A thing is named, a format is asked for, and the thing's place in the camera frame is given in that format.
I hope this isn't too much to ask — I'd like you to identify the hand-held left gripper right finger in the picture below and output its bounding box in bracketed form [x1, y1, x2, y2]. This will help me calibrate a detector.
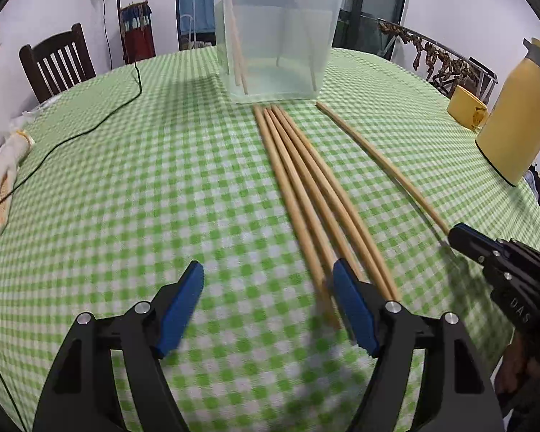
[332, 258, 505, 432]

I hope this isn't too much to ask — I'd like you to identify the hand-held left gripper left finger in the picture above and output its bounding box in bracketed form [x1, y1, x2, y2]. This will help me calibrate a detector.
[32, 260, 205, 432]

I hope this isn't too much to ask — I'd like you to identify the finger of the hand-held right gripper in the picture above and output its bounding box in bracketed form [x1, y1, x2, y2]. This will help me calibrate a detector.
[447, 222, 501, 264]

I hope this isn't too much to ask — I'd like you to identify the clear plastic container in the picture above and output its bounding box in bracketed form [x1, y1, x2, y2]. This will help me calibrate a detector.
[211, 0, 347, 104]

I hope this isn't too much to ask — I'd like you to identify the person's right hand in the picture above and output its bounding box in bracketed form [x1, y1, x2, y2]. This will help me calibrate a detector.
[495, 333, 536, 410]

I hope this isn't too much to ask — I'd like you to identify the yellow thermos jug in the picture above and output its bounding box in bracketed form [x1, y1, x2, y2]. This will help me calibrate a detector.
[474, 37, 540, 187]

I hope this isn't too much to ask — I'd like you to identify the yellow mug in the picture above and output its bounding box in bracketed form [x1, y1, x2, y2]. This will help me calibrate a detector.
[447, 85, 490, 132]

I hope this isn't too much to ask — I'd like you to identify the green checked tablecloth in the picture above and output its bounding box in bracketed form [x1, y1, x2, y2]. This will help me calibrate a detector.
[0, 47, 540, 432]

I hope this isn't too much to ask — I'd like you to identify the ornate metal chair back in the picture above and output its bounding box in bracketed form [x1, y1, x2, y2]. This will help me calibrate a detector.
[377, 18, 484, 95]

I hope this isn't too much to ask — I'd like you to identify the white work glove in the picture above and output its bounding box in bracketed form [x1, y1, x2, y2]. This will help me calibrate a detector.
[0, 128, 37, 199]

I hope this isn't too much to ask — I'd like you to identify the dark sliding glass door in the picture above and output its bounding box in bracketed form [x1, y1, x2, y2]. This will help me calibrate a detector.
[175, 0, 410, 61]

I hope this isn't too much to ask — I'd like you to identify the red tasselled stand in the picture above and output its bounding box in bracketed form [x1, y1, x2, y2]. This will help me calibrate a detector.
[119, 2, 157, 64]

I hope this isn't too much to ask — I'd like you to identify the dark wooden chair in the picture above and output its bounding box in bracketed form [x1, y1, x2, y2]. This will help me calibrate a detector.
[19, 22, 97, 104]

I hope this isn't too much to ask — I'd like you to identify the blue curtain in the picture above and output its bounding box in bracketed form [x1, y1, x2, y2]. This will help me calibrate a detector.
[177, 0, 217, 48]

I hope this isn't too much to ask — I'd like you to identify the black cable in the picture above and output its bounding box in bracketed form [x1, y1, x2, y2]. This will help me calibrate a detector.
[0, 58, 142, 217]

